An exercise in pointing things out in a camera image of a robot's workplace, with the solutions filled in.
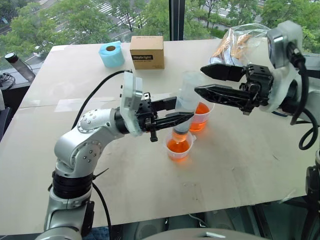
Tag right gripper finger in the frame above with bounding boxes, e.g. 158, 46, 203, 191
194, 84, 254, 110
200, 63, 248, 82

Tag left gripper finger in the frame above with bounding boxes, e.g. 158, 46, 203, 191
153, 111, 196, 131
151, 95, 178, 113

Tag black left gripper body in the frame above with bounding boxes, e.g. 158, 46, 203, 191
135, 92, 159, 143

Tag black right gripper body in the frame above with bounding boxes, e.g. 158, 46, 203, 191
239, 63, 275, 116

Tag clear plastic bottle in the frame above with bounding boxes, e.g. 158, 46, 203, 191
173, 70, 204, 145

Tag tall clear cup orange liquid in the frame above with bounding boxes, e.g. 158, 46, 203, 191
188, 100, 216, 134

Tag small clear cup orange liquid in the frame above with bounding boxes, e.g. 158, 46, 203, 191
163, 131, 196, 162

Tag clear plastic snack bag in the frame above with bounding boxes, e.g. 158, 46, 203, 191
209, 23, 270, 69

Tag brown cardboard box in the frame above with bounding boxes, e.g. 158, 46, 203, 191
129, 35, 165, 71

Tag light blue tape roll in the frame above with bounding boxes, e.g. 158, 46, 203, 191
98, 40, 125, 69

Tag dark side table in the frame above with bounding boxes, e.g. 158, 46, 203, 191
0, 66, 41, 142

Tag black bottle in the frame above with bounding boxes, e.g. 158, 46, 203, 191
4, 51, 36, 83

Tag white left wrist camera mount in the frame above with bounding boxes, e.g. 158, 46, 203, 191
118, 70, 144, 138

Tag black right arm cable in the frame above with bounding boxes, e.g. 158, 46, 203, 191
286, 41, 320, 151

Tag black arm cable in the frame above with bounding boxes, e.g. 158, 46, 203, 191
286, 41, 320, 151
70, 69, 133, 240

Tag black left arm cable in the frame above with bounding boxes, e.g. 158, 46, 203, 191
70, 69, 133, 240

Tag black window frame post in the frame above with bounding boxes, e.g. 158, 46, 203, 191
169, 0, 186, 41

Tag tangled black cables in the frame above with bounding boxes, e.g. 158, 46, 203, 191
0, 71, 16, 90

